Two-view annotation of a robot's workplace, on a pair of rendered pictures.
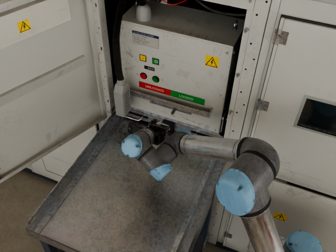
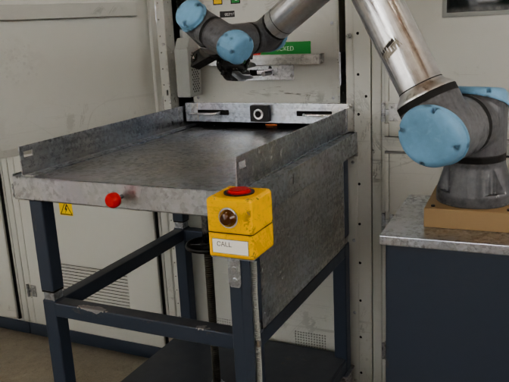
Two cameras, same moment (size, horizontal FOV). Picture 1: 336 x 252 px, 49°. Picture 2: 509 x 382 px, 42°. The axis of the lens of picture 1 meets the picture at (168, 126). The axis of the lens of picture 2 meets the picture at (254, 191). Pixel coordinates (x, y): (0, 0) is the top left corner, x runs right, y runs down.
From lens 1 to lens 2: 124 cm
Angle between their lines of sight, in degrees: 31
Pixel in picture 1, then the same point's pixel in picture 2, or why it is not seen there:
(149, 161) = (216, 26)
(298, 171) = not seen: hidden behind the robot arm
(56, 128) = (83, 112)
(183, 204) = not seen: hidden behind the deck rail
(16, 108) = (29, 41)
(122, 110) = (187, 81)
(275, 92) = not seen: outside the picture
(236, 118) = (358, 45)
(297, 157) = (463, 82)
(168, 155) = (247, 28)
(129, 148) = (187, 11)
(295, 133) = (449, 31)
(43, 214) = (45, 165)
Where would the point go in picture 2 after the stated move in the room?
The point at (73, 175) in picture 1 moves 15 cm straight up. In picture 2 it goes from (101, 149) to (95, 92)
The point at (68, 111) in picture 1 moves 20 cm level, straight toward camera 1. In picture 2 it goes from (104, 89) to (110, 95)
